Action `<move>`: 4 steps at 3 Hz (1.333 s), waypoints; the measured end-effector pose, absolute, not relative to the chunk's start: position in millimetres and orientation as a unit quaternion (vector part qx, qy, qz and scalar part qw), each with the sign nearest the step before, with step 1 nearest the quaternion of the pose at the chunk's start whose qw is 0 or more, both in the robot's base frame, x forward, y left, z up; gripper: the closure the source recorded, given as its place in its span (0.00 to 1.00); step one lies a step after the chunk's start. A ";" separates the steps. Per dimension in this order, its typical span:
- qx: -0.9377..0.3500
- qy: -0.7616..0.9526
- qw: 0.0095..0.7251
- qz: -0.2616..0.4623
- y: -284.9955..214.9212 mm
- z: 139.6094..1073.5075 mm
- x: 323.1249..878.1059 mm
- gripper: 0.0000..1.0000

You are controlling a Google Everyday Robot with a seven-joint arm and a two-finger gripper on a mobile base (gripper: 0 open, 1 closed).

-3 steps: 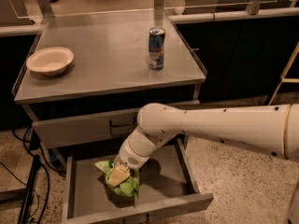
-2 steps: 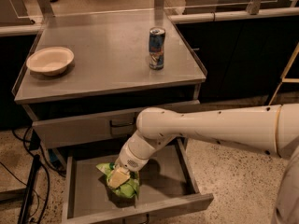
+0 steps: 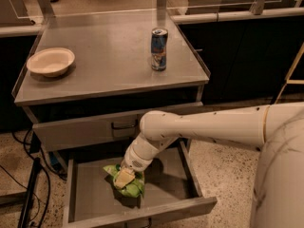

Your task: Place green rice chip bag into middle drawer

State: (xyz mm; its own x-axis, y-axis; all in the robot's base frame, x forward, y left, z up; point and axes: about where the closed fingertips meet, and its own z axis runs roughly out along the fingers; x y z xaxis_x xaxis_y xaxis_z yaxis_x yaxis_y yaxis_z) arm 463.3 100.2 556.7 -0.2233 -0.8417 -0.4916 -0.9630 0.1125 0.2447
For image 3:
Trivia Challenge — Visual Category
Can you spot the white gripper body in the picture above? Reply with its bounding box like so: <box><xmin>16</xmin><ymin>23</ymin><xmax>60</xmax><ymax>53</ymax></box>
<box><xmin>122</xmin><ymin>146</ymin><xmax>156</xmax><ymax>172</ymax></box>

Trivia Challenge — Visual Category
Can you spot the yellow taped gripper finger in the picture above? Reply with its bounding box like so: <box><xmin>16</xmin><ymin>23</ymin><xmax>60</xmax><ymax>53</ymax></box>
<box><xmin>113</xmin><ymin>168</ymin><xmax>135</xmax><ymax>189</ymax></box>

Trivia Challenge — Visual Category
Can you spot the green rice chip bag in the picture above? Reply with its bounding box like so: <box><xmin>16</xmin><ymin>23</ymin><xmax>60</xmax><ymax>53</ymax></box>
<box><xmin>104</xmin><ymin>164</ymin><xmax>144</xmax><ymax>198</ymax></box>

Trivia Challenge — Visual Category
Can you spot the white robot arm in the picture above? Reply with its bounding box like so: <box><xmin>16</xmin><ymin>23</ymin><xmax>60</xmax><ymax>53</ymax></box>
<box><xmin>114</xmin><ymin>102</ymin><xmax>304</xmax><ymax>228</ymax></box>

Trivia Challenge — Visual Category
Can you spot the open grey middle drawer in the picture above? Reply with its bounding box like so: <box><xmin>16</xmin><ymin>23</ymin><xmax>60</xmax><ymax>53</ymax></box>
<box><xmin>63</xmin><ymin>141</ymin><xmax>217</xmax><ymax>228</ymax></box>

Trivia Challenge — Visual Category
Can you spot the grey metal drawer cabinet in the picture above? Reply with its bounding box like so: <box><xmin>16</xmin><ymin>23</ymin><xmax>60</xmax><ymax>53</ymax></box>
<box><xmin>11</xmin><ymin>9</ymin><xmax>212</xmax><ymax>163</ymax></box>

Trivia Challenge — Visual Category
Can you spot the grey upper drawer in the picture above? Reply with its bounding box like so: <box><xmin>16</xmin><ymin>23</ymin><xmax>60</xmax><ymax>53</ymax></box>
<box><xmin>33</xmin><ymin>102</ymin><xmax>202</xmax><ymax>151</ymax></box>

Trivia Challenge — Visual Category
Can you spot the black metal floor bar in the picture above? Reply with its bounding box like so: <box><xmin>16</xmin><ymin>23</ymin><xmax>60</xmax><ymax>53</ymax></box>
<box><xmin>17</xmin><ymin>158</ymin><xmax>41</xmax><ymax>228</ymax></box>

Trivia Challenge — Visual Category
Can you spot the white paper bowl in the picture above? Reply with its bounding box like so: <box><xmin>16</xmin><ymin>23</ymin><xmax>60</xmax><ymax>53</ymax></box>
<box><xmin>26</xmin><ymin>47</ymin><xmax>75</xmax><ymax>78</ymax></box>

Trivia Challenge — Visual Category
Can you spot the blue energy drink can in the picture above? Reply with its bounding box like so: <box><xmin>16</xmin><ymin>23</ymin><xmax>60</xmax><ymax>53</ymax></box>
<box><xmin>151</xmin><ymin>28</ymin><xmax>168</xmax><ymax>71</ymax></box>

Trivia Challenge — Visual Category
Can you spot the black floor cable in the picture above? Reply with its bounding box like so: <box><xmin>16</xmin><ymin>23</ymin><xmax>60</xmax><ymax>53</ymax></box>
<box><xmin>0</xmin><ymin>128</ymin><xmax>68</xmax><ymax>228</ymax></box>

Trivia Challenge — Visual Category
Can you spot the yellow wheeled cart frame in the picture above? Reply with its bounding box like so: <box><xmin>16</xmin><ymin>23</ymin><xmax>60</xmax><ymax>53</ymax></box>
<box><xmin>274</xmin><ymin>42</ymin><xmax>304</xmax><ymax>104</ymax></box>

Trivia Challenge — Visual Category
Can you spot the grey horizontal rail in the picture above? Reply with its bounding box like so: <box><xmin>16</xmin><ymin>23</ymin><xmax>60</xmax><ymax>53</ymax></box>
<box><xmin>171</xmin><ymin>8</ymin><xmax>304</xmax><ymax>25</ymax></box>

